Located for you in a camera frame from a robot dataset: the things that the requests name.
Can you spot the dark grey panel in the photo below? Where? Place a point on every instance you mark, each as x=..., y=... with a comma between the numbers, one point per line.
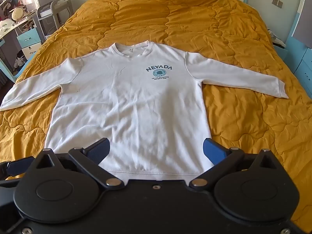
x=304, y=22

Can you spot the white printed sweatshirt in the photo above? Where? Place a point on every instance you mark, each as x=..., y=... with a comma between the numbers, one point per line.
x=126, y=107

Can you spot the mustard yellow quilt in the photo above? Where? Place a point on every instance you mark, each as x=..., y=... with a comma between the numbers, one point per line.
x=199, y=24

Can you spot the grey utility cart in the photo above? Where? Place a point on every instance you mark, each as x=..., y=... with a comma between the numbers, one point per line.
x=54, y=12

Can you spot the round straw hat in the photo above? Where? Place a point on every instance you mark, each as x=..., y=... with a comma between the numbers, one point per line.
x=17, y=13

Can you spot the white items on nightstand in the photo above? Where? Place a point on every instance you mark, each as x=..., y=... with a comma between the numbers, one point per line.
x=276, y=39

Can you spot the blue drawer cabinet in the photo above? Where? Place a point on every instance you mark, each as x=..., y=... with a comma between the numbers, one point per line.
x=28, y=40

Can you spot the grey wall switch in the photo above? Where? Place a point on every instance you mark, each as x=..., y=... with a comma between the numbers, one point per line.
x=277, y=2

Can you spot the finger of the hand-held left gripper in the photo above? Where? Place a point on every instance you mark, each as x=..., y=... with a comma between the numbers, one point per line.
x=14, y=167

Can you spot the blue nightstand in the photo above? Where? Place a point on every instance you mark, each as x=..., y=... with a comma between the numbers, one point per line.
x=299, y=63

